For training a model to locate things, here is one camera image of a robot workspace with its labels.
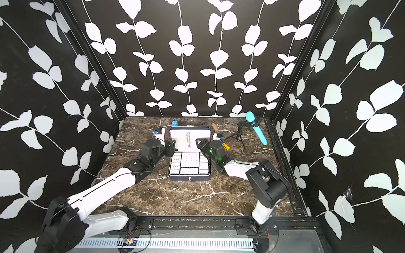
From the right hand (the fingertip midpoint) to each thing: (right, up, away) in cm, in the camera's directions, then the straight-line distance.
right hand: (195, 139), depth 87 cm
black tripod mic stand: (+28, +2, +15) cm, 32 cm away
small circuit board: (-30, -46, -16) cm, 57 cm away
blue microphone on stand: (+31, +12, -1) cm, 33 cm away
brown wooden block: (+12, +8, +25) cm, 29 cm away
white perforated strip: (-10, -46, -17) cm, 50 cm away
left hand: (-11, +1, -7) cm, 13 cm away
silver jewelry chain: (-4, 0, +3) cm, 5 cm away
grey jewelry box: (-4, -13, +1) cm, 14 cm away
